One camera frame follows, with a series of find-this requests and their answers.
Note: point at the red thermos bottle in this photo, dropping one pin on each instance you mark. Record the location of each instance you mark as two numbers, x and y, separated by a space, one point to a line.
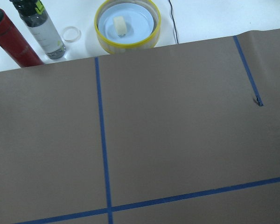
15 45

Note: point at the yellow rimmed round container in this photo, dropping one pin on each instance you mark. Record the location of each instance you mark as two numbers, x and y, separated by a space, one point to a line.
143 21

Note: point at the white tape roll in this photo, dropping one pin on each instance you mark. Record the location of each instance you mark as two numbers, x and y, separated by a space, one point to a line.
120 25

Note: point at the clear bottle green cap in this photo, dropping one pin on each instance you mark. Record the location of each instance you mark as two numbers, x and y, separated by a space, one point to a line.
34 15

